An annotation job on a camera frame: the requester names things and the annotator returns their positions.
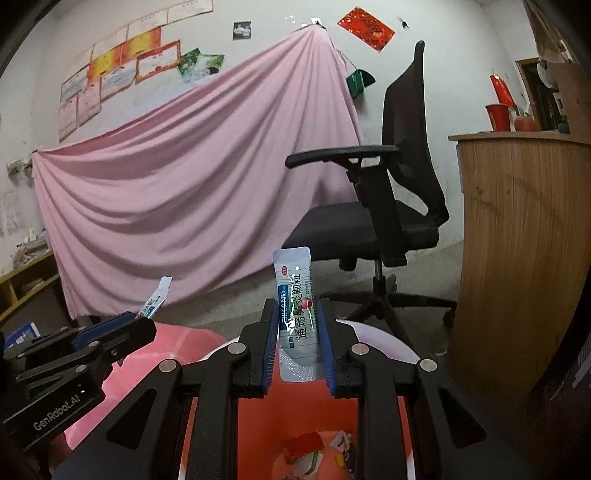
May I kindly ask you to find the silver sachet with blue stripe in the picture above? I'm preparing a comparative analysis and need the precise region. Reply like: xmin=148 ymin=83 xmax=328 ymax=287
xmin=271 ymin=247 xmax=326 ymax=384
xmin=137 ymin=276 xmax=174 ymax=320

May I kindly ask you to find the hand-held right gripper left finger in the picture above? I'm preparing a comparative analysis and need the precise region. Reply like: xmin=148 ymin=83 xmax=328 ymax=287
xmin=53 ymin=298 xmax=278 ymax=480

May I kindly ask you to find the red foil bag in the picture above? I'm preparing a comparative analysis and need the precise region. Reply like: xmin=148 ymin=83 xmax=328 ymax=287
xmin=490 ymin=73 xmax=517 ymax=109

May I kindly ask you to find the red wall decoration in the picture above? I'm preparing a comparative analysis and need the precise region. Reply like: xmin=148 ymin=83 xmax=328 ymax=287
xmin=337 ymin=6 xmax=396 ymax=53

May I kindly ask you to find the wooden counter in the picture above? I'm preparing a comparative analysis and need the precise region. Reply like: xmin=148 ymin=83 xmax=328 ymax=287
xmin=448 ymin=131 xmax=591 ymax=407

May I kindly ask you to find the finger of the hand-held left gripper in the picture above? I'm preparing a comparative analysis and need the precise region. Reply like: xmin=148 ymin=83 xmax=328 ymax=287
xmin=16 ymin=318 xmax=157 ymax=393
xmin=2 ymin=311 xmax=139 ymax=370

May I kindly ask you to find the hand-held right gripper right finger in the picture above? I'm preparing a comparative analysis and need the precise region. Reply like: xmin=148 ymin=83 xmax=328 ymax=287
xmin=316 ymin=298 xmax=539 ymax=480

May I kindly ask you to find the yellow wooden shelf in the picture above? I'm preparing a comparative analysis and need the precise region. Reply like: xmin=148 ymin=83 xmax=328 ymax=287
xmin=0 ymin=251 xmax=61 ymax=324

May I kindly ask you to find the orange bin with white rim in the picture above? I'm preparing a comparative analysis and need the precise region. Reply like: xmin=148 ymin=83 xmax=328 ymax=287
xmin=178 ymin=318 xmax=430 ymax=480

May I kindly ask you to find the small white and green box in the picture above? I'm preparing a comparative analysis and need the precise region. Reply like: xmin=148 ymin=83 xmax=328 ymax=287
xmin=295 ymin=450 xmax=321 ymax=478

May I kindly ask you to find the group of wall certificates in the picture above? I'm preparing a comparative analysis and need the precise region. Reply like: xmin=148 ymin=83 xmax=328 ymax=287
xmin=58 ymin=0 xmax=214 ymax=143

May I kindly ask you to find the pink draped sheet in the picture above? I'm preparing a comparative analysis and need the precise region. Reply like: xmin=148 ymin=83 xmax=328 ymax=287
xmin=32 ymin=25 xmax=365 ymax=319

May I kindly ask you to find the green dustpan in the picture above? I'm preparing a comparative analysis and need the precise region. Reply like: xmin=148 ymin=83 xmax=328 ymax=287
xmin=346 ymin=68 xmax=377 ymax=99

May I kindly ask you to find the blue printed carton box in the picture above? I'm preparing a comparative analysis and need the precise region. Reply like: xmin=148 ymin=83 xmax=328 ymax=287
xmin=0 ymin=322 xmax=41 ymax=347

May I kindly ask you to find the black office chair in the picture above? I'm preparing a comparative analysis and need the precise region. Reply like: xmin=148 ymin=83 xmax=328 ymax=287
xmin=281 ymin=41 xmax=458 ymax=330

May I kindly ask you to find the green landscape photo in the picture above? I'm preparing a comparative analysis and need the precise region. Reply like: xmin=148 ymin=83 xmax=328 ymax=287
xmin=194 ymin=54 xmax=225 ymax=84
xmin=178 ymin=48 xmax=201 ymax=77

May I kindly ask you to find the crushed red paper cup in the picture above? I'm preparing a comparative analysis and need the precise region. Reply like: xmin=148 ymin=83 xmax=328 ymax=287
xmin=281 ymin=431 xmax=324 ymax=462

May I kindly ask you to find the stack of papers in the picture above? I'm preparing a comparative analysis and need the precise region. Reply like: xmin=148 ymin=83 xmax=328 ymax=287
xmin=11 ymin=228 xmax=51 ymax=268

